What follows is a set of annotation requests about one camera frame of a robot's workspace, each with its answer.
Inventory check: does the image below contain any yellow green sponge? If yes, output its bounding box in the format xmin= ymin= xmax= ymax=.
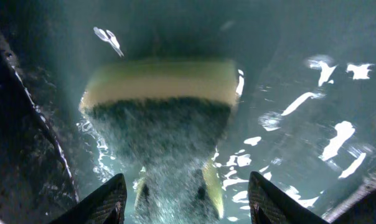
xmin=79 ymin=58 xmax=238 ymax=223

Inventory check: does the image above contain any dark green water tray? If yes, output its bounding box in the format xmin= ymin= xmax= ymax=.
xmin=0 ymin=1 xmax=376 ymax=223

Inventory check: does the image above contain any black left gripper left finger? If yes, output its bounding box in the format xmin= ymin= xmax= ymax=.
xmin=50 ymin=173 xmax=127 ymax=224

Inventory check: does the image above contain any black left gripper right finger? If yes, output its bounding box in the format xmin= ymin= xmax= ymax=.
xmin=248 ymin=171 xmax=327 ymax=224

